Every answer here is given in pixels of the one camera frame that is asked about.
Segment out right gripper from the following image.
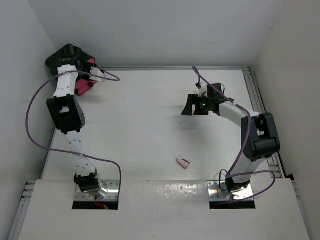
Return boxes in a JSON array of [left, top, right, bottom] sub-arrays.
[[182, 94, 213, 116]]

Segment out pink eraser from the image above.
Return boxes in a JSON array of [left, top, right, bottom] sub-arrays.
[[176, 155, 190, 170]]

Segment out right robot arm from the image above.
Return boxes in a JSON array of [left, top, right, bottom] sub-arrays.
[[181, 83, 281, 193]]

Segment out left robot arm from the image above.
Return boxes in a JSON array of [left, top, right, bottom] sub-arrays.
[[45, 43, 101, 196]]

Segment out black drawer cabinet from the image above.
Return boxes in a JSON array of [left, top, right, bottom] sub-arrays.
[[45, 43, 94, 76]]

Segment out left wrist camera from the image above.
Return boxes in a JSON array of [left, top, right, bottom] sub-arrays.
[[89, 67, 105, 82]]

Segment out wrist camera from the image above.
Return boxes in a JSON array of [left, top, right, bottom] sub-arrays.
[[89, 67, 105, 82], [194, 82, 208, 98]]

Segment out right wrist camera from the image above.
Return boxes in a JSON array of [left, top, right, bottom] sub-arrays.
[[194, 82, 208, 98]]

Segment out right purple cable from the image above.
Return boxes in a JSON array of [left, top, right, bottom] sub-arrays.
[[191, 65, 277, 205]]

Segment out purple cable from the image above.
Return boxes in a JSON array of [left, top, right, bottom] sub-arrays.
[[191, 65, 277, 205], [25, 69, 123, 198]]

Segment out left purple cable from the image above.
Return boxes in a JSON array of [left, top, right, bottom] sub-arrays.
[[25, 69, 123, 198]]

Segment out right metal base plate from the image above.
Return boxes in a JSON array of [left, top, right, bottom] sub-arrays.
[[207, 180, 253, 202]]

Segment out metal base plate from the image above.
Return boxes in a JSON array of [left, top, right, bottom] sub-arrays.
[[207, 180, 253, 202], [73, 180, 120, 202]]

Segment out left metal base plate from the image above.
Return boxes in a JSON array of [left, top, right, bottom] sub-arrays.
[[73, 180, 120, 202]]

